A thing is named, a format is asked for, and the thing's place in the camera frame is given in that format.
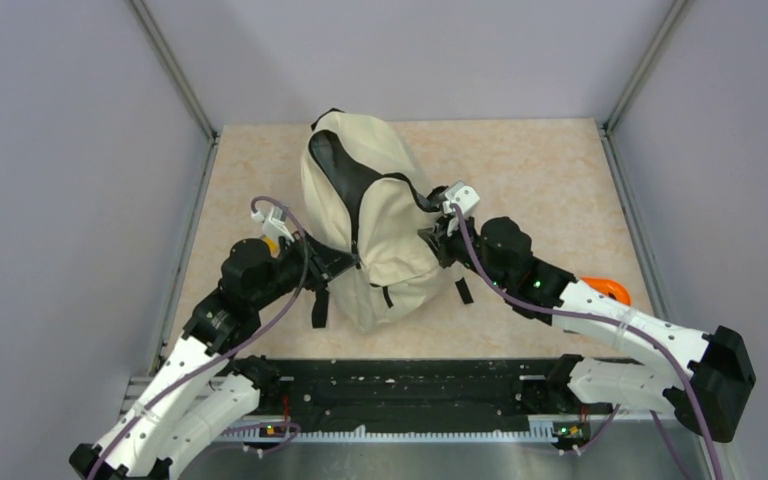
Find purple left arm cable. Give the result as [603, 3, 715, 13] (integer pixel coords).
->
[85, 195, 312, 480]

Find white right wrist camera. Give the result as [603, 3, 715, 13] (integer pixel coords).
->
[441, 181, 481, 236]

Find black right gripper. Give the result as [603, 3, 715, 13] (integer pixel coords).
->
[419, 209, 510, 290]

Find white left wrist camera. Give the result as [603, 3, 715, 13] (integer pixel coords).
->
[251, 206, 294, 247]

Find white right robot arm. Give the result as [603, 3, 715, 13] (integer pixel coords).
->
[420, 182, 757, 443]

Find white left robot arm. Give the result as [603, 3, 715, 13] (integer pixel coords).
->
[69, 235, 359, 479]

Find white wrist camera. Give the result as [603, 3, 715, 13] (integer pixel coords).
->
[251, 206, 294, 247]
[441, 181, 481, 236]

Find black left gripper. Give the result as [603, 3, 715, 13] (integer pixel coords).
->
[251, 227, 360, 309]

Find orange tape roll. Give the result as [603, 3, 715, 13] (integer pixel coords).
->
[581, 277, 632, 306]

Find cream canvas backpack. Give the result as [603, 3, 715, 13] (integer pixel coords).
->
[300, 108, 474, 333]

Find yellow eraser block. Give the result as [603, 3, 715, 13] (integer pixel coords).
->
[261, 237, 281, 257]

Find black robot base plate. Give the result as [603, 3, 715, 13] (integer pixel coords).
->
[225, 356, 608, 434]

